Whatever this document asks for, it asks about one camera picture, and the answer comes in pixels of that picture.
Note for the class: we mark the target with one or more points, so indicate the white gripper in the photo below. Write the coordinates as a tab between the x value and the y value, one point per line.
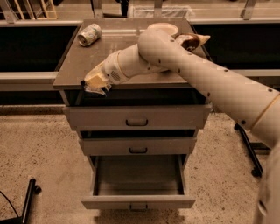
111	71

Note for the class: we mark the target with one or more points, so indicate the blue rxbar blueberry bar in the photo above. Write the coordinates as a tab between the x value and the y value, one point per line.
97	90

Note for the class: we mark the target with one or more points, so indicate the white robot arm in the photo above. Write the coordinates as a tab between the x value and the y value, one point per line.
251	104

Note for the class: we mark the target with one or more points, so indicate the grey middle drawer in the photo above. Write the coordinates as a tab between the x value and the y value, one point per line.
137	142

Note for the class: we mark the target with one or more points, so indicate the grey drawer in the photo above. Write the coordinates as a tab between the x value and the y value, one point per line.
153	117
138	183
137	142

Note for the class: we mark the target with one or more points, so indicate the grey drawer cabinet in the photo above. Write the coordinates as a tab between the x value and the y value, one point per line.
157	88

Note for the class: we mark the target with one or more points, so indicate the grey top drawer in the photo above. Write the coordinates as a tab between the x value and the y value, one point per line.
153	117

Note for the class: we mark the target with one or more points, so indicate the grey bottom drawer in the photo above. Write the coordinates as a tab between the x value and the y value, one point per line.
138	183

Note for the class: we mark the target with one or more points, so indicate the green white soda can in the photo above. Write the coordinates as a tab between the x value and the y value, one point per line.
89	35

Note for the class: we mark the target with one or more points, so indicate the metal railing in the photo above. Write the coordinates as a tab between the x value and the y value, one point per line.
72	12

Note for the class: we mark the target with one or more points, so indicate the white bowl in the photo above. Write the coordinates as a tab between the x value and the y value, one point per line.
171	29

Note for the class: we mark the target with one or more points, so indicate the clear plastic bin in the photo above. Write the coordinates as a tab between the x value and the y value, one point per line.
146	11

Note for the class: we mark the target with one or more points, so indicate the wooden rack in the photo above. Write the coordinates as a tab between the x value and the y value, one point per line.
34	9

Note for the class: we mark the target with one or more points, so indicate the brown yellow chip bag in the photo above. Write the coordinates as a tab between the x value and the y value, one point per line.
191	41

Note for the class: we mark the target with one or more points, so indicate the black stand leg left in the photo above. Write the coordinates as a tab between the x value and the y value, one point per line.
32	189

